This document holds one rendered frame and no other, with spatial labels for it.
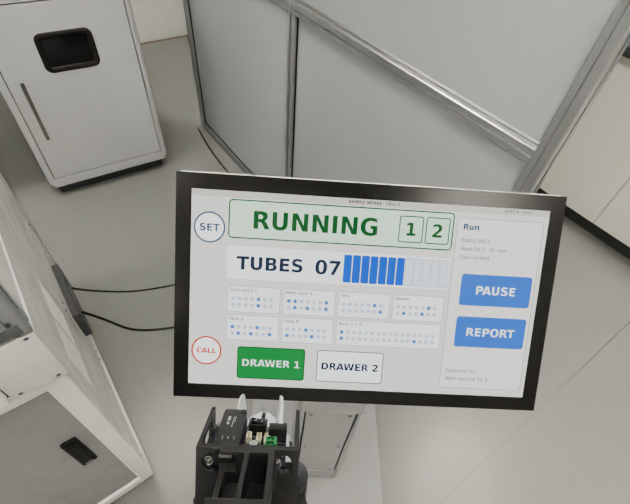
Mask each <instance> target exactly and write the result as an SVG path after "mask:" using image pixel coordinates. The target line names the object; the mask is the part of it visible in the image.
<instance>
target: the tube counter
mask: <svg viewBox="0 0 630 504"><path fill-rule="evenodd" d="M450 259H451V258H434V257H417V256H400V255H383V254H366V253H348V252H331V251H314V262H313V277H312V283H327V284H345V285H364V286H382V287H400V288H419V289H437V290H447V285H448V276H449V268H450Z"/></svg>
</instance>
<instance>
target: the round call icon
mask: <svg viewBox="0 0 630 504"><path fill-rule="evenodd" d="M222 352H223V336H217V335H197V334H190V365H207V366H222Z"/></svg>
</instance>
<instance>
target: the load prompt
mask: <svg viewBox="0 0 630 504"><path fill-rule="evenodd" d="M455 216H456V213H454V212H438V211H423V210H407V209H391V208H375V207H359V206H344V205H328V204H312V203H296V202H281V201H265V200H249V199H233V198H229V211H228V238H237V239H254V240H271V241H288V242H305V243H322V244H339V245H355V246H372V247H389V248H406V249H423V250H440V251H451V250H452V242H453V233H454V224H455Z"/></svg>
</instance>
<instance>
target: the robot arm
mask: <svg viewBox="0 0 630 504"><path fill-rule="evenodd" d="M208 430H209V438H208V441H207V443H205V438H206V436H207V433H208ZM299 444H300V410H296V421H295V441H294V446H293V445H292V441H291V438H290V437H289V435H288V433H287V423H283V397H282V396H280V398H279V405H278V411H277V418H275V417H274V416H272V415H271V414H270V413H269V412H266V413H263V412H259V413H257V414H256V415H254V416H252V417H250V418H249V419H248V417H247V407H246V398H245V394H242V395H241V396H240V398H239V401H238V406H237V409H226V410H225V411H224V414H223V417H222V420H221V422H219V423H217V424H216V407H212V409H211V411H210V414H209V416H208V418H207V421H206V423H205V426H204V428H203V431H202V433H201V436H200V438H199V440H198V443H197V445H196V473H195V497H194V498H193V504H307V501H306V496H307V483H308V471H307V468H306V467H305V465H304V464H303V463H301V462H300V461H299Z"/></svg>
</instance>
